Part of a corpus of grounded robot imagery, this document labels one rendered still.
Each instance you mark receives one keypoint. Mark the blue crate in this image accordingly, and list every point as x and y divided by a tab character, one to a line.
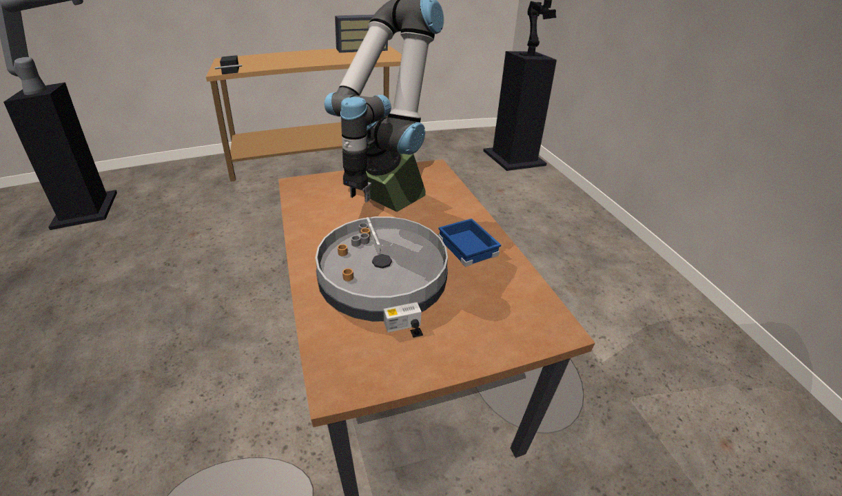
469	242

